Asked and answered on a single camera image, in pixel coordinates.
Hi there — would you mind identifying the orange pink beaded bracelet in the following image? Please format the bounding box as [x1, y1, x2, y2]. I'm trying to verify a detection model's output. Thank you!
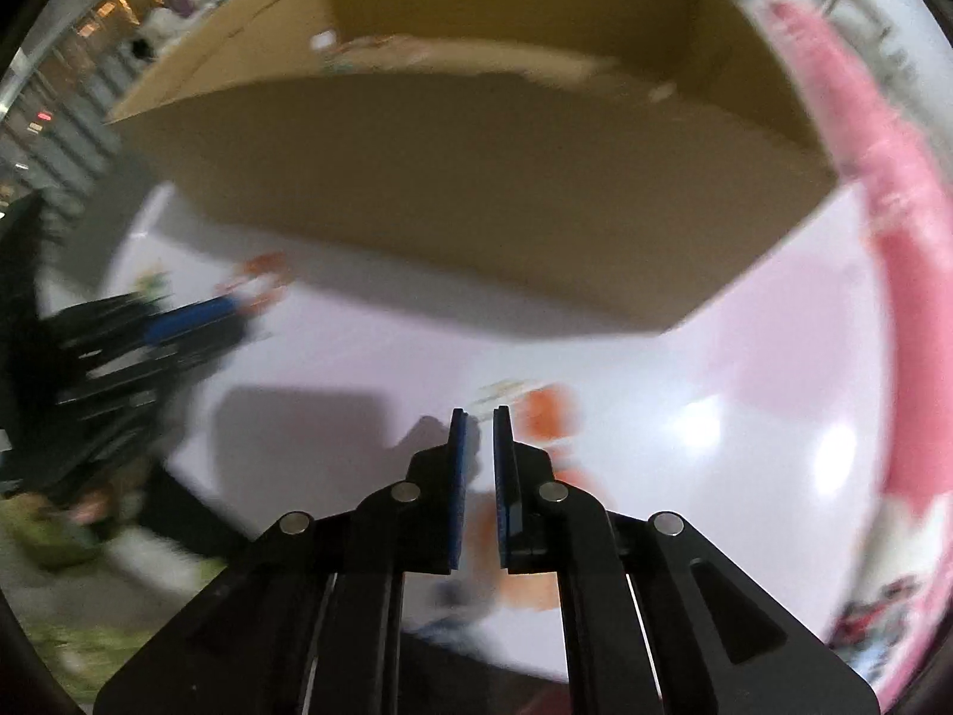
[219, 251, 293, 315]

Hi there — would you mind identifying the storage shelf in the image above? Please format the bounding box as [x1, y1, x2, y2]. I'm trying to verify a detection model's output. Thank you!
[0, 0, 191, 191]

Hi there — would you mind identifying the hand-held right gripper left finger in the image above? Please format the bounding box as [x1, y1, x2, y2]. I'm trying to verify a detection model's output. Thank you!
[93, 408, 472, 715]

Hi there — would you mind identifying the brown cardboard box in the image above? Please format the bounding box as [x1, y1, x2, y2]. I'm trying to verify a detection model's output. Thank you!
[104, 0, 839, 336]

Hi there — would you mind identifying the wooden stool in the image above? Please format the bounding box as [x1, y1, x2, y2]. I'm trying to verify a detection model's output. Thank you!
[815, 0, 917, 91]

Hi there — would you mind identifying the white green shaggy rug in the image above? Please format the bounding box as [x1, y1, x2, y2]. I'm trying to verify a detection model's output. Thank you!
[0, 492, 225, 686]

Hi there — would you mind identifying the pink printed blanket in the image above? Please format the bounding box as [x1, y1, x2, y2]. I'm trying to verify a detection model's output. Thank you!
[767, 0, 953, 694]

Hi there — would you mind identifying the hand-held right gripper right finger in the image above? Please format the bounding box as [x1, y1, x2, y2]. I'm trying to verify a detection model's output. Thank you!
[493, 406, 880, 715]

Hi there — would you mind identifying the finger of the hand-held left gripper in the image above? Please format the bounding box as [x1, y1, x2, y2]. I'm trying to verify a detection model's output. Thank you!
[55, 294, 247, 359]
[55, 350, 235, 422]

